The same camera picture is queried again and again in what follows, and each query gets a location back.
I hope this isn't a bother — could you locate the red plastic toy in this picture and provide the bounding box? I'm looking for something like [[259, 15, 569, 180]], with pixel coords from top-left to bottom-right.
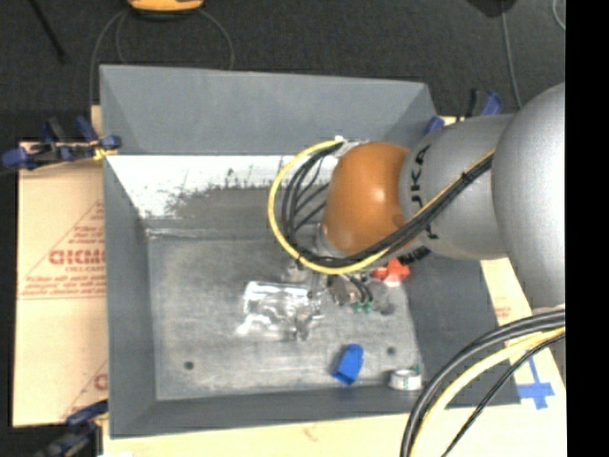
[[371, 258, 411, 288]]

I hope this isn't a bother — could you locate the clear plastic packet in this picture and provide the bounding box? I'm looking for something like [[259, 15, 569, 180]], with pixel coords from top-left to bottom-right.
[[234, 278, 330, 343]]

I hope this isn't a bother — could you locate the blue plastic block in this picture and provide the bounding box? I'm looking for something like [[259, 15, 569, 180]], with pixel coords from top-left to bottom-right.
[[330, 343, 365, 387]]

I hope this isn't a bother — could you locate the white tape roll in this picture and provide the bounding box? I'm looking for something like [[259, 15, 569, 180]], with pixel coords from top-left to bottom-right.
[[386, 368, 424, 392]]

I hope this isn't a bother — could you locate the grey metal bin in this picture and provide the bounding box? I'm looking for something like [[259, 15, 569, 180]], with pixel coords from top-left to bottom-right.
[[98, 64, 521, 438]]

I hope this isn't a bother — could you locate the brown cardboard board red print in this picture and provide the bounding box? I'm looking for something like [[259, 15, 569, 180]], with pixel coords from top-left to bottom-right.
[[10, 105, 111, 428]]

